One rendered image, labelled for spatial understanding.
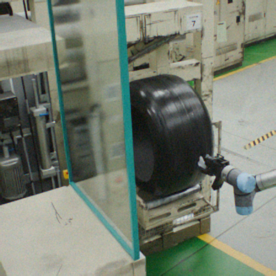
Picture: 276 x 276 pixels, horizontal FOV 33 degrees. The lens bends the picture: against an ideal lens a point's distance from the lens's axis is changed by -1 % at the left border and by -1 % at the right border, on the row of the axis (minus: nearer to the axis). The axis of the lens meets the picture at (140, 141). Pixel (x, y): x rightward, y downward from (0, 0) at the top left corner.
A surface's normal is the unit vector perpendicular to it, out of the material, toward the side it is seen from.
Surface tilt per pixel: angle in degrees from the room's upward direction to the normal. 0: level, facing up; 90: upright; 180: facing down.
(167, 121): 54
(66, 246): 0
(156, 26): 90
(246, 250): 0
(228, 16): 90
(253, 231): 0
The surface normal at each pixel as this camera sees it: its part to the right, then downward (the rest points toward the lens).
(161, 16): 0.48, 0.36
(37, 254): -0.05, -0.90
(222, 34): 0.66, 0.27
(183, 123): 0.38, -0.17
